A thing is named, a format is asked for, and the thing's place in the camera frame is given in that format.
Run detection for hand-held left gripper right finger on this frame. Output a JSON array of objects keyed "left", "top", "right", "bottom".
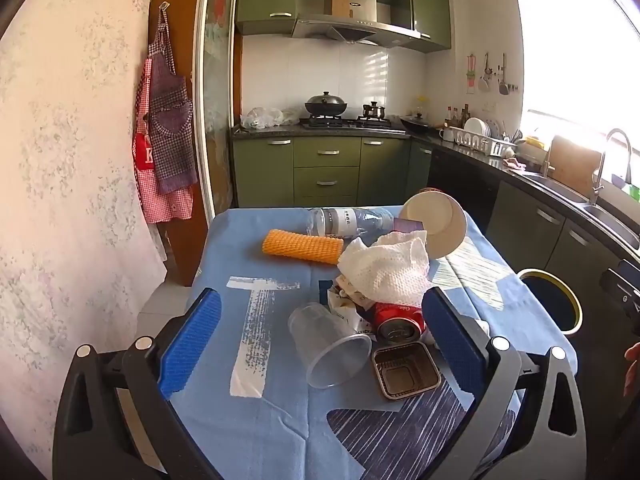
[{"left": 421, "top": 286, "right": 588, "bottom": 480}]

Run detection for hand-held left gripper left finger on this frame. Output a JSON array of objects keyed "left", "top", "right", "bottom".
[{"left": 52, "top": 287, "right": 223, "bottom": 480}]

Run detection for brown plastic tray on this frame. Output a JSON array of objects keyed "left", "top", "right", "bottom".
[{"left": 371, "top": 342, "right": 442, "bottom": 402}]

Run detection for red soda can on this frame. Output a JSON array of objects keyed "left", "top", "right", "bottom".
[{"left": 372, "top": 300, "right": 428, "bottom": 346}]

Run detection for yellow rim trash bin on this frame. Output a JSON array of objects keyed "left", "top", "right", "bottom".
[{"left": 516, "top": 268, "right": 583, "bottom": 335}]

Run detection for white paper towel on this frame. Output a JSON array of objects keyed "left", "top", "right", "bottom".
[{"left": 337, "top": 230, "right": 432, "bottom": 308}]

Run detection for red white carton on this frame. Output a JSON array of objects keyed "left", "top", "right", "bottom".
[{"left": 325, "top": 280, "right": 378, "bottom": 335}]

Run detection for white paper bowl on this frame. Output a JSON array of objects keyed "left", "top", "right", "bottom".
[{"left": 398, "top": 189, "right": 468, "bottom": 260}]

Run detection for clear plastic cup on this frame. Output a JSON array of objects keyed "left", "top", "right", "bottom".
[{"left": 288, "top": 302, "right": 373, "bottom": 390}]

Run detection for person's right hand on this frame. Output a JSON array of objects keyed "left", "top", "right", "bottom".
[{"left": 624, "top": 342, "right": 640, "bottom": 397}]

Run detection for steel sink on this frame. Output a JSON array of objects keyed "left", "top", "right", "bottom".
[{"left": 520, "top": 172, "right": 640, "bottom": 251}]

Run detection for tall steel faucet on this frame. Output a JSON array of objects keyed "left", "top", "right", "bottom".
[{"left": 591, "top": 128, "right": 633, "bottom": 206}]

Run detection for blue star print tablecloth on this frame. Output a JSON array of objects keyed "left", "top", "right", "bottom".
[{"left": 172, "top": 205, "right": 578, "bottom": 480}]

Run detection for wooden cutting board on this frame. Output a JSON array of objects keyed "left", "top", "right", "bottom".
[{"left": 550, "top": 135, "right": 603, "bottom": 196}]

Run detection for red checkered apron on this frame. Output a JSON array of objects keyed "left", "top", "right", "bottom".
[{"left": 132, "top": 57, "right": 195, "bottom": 224}]

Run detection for orange foam net sleeve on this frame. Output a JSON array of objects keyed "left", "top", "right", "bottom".
[{"left": 262, "top": 228, "right": 345, "bottom": 265}]

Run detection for clear plastic bottle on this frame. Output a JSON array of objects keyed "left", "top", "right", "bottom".
[{"left": 306, "top": 206, "right": 396, "bottom": 240}]

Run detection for white dish rack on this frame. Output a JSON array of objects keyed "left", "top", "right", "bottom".
[{"left": 452, "top": 129, "right": 516, "bottom": 157}]

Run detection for red checked hanging towel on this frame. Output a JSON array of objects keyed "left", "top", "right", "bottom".
[{"left": 148, "top": 7, "right": 198, "bottom": 196}]

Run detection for green lower cabinets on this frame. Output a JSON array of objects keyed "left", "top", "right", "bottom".
[{"left": 231, "top": 130, "right": 640, "bottom": 356}]

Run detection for green cabinets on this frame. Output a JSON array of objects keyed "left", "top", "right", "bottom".
[
  {"left": 231, "top": 130, "right": 640, "bottom": 356},
  {"left": 235, "top": 0, "right": 453, "bottom": 53}
]

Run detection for white plates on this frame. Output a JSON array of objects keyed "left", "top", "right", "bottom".
[{"left": 462, "top": 116, "right": 501, "bottom": 138}]

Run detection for condiment bottles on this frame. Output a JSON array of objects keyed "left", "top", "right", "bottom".
[{"left": 444, "top": 104, "right": 472, "bottom": 128}]

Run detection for black countertop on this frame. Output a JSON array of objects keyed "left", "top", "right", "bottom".
[{"left": 231, "top": 122, "right": 640, "bottom": 261}]

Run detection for window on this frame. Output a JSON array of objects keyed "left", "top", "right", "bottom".
[{"left": 515, "top": 0, "right": 640, "bottom": 151}]

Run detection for clear plastic bag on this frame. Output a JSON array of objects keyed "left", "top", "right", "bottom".
[{"left": 241, "top": 107, "right": 300, "bottom": 131}]

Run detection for gas stove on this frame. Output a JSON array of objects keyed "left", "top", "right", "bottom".
[{"left": 299, "top": 115, "right": 393, "bottom": 128}]

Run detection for hanging kitchen utensils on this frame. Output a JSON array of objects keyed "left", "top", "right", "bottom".
[{"left": 465, "top": 52, "right": 518, "bottom": 96}]

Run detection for frosted glass sliding door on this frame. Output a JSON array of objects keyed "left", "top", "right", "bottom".
[{"left": 192, "top": 0, "right": 241, "bottom": 221}]

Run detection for black wok with lid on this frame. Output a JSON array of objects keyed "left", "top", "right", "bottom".
[{"left": 304, "top": 91, "right": 348, "bottom": 117}]

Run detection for steel range hood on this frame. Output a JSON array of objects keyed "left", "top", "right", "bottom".
[{"left": 291, "top": 0, "right": 422, "bottom": 43}]

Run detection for green upper cabinets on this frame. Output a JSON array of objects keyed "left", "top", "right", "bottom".
[{"left": 235, "top": 0, "right": 453, "bottom": 53}]

